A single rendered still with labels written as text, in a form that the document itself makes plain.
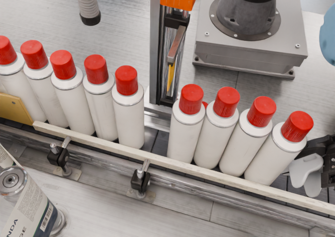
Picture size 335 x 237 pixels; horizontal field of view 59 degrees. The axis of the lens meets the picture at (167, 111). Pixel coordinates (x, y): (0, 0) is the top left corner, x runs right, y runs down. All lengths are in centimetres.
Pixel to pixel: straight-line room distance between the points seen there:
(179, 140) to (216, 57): 36
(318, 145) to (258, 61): 37
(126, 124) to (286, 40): 48
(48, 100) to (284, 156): 40
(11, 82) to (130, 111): 21
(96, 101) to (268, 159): 29
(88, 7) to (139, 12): 47
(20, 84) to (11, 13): 49
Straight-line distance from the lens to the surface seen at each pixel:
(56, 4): 103
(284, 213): 62
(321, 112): 83
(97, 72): 46
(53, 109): 59
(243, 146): 49
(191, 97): 42
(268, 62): 81
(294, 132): 44
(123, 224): 55
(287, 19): 89
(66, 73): 48
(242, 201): 60
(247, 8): 77
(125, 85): 44
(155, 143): 61
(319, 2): 119
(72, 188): 59
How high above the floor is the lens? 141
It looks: 55 degrees down
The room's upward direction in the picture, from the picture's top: 6 degrees clockwise
